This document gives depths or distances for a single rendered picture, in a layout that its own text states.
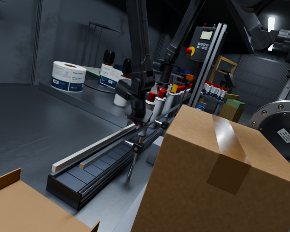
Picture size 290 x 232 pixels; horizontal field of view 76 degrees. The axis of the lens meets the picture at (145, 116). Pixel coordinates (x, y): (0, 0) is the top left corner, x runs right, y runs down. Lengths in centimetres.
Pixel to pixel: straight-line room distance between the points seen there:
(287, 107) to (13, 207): 74
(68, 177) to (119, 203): 16
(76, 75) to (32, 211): 89
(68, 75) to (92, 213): 89
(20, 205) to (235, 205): 46
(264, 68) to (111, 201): 999
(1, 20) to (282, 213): 391
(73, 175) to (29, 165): 17
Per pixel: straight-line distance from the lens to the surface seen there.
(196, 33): 128
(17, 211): 55
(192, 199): 38
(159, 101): 95
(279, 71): 1030
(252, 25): 101
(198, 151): 33
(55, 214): 53
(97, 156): 50
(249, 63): 1037
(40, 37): 401
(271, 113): 66
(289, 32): 99
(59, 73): 127
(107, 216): 55
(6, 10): 394
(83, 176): 56
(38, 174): 64
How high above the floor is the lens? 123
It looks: 18 degrees down
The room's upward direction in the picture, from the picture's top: 17 degrees clockwise
